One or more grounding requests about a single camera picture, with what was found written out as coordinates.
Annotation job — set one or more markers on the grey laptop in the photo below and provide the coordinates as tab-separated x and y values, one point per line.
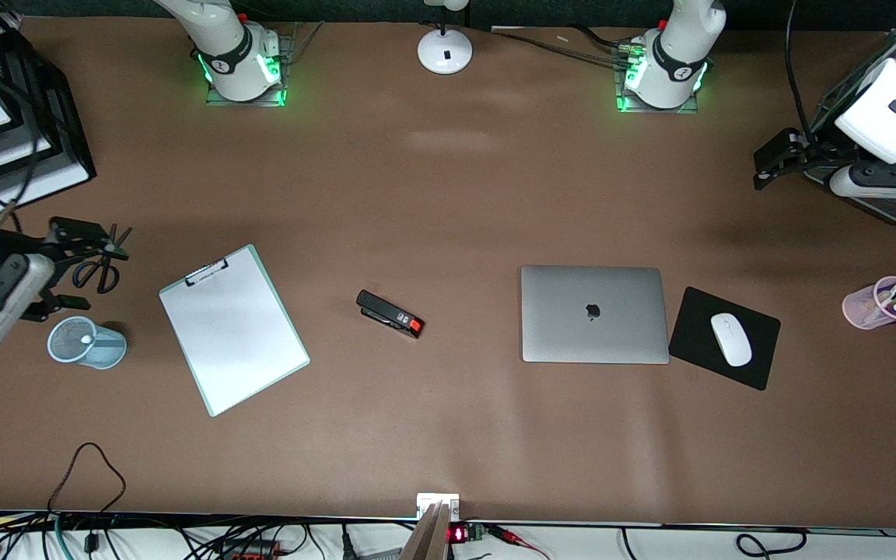
594	315

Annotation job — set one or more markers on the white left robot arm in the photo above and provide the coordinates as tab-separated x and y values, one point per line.
673	54

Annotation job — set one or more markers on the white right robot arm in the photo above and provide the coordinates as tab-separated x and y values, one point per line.
238	54

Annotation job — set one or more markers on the grey mesh desk tray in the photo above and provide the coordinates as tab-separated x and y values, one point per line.
895	208

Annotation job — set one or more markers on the black scissors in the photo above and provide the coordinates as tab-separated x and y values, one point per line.
106	276

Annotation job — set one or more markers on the blue mesh pen cup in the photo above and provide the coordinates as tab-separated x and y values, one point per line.
106	350

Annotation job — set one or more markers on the black document tray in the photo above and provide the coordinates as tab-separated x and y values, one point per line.
67	132

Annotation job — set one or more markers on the pink translucent cup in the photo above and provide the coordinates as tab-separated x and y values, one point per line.
860	311

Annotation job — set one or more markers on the white paper sheet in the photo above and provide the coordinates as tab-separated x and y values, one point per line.
238	334

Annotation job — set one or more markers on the white computer mouse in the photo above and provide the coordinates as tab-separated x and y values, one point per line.
730	339

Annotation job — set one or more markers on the mint green clipboard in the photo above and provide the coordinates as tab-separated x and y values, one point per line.
211	404

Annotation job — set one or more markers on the black mouse pad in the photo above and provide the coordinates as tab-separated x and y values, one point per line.
697	334

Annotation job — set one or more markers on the black orange power strip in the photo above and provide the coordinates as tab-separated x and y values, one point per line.
250	550

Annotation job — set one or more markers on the black stapler orange tip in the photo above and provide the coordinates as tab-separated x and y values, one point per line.
386	311

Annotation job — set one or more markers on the white round lamp base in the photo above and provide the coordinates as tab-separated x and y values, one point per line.
445	53

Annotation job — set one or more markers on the red clip lead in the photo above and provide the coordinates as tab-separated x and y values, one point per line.
514	537

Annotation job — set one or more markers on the red digit display board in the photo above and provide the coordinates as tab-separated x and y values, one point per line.
460	533

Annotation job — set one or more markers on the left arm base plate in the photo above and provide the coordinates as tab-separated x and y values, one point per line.
693	107

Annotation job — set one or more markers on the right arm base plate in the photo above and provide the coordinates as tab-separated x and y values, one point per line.
277	97

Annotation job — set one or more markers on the aluminium profile post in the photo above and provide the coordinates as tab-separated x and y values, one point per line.
432	529

